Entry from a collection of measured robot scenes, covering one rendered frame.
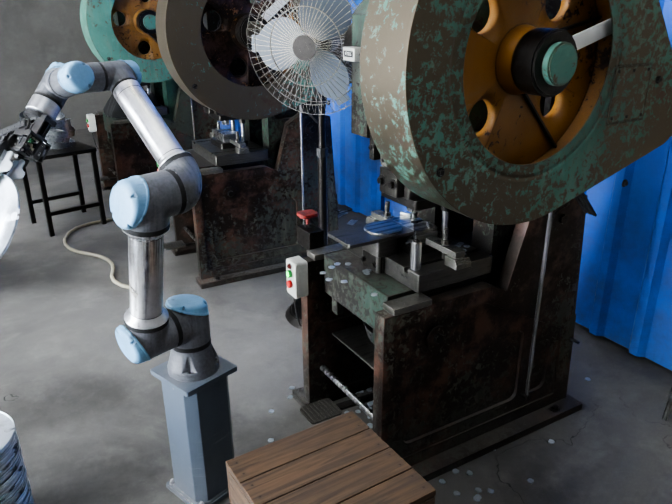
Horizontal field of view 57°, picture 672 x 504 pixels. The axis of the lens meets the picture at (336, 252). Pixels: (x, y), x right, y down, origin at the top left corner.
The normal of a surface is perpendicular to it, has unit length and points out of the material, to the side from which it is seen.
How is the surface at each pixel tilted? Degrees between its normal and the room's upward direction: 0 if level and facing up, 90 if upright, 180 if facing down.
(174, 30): 90
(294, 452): 0
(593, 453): 0
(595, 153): 90
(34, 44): 90
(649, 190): 90
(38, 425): 0
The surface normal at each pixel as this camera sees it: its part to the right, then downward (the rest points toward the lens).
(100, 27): 0.55, 0.31
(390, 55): -0.86, 0.12
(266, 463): 0.00, -0.93
